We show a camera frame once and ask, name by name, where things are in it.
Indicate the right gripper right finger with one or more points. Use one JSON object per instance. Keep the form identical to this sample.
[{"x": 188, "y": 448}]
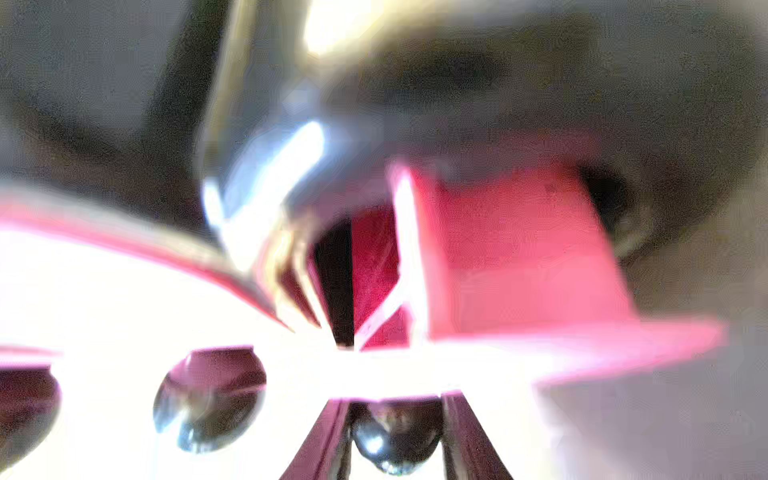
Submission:
[{"x": 467, "y": 450}]

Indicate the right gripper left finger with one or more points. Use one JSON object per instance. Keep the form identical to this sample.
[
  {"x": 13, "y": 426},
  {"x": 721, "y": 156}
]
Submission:
[{"x": 326, "y": 451}]

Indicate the black pink drawer cabinet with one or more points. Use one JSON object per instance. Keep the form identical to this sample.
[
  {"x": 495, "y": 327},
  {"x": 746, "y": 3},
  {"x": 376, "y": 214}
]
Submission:
[{"x": 216, "y": 216}]

